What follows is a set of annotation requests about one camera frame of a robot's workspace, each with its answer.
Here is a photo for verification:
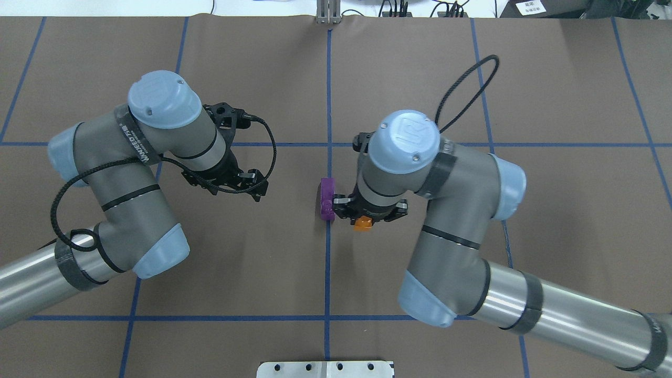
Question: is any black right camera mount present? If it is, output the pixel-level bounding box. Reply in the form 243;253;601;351
351;132;372;154

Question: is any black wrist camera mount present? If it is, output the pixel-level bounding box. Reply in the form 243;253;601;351
203;102;251;140

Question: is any purple trapezoid block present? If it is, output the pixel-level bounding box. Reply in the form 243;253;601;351
318;177;335;221

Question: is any black camera cable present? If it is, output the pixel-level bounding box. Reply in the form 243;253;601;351
435;55;500;134
50;114;278;254

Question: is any black cable bundle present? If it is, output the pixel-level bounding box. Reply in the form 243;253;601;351
380;0;469;18

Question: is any orange trapezoid block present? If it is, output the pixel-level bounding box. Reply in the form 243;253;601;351
353;216;374;232

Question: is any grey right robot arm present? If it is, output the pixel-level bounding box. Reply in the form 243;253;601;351
333;110;670;377

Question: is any aluminium profile post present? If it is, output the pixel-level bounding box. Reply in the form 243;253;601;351
315;0;342;25

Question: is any black right camera cable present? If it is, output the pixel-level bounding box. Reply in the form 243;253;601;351
435;55;500;134

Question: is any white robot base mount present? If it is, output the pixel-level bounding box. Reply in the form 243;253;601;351
256;360;396;377

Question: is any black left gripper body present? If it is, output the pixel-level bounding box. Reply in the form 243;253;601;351
196;149;268;203

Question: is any black box with label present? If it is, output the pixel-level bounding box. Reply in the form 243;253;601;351
499;0;657;19

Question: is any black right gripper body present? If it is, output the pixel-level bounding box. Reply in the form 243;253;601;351
332;185;408;225

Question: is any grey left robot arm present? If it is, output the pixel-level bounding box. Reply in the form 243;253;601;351
2;71;270;328

